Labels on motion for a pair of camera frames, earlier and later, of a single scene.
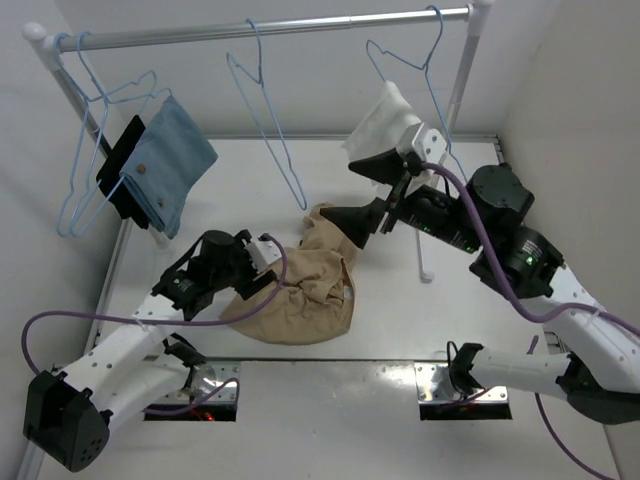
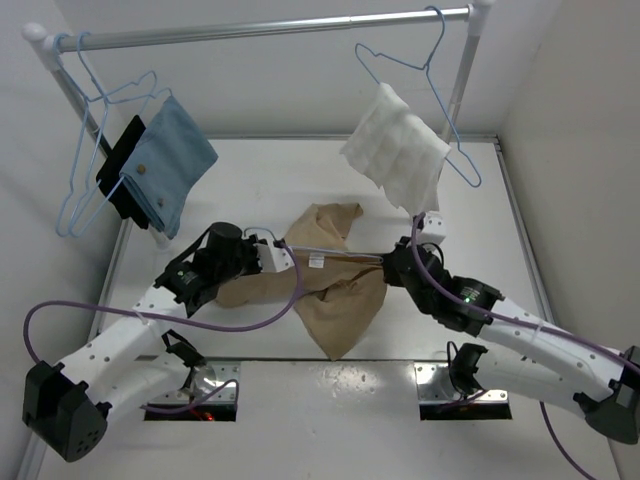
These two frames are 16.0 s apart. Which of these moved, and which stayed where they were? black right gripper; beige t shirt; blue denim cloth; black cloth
Moved: beige t shirt; black right gripper
Stayed: black cloth; blue denim cloth
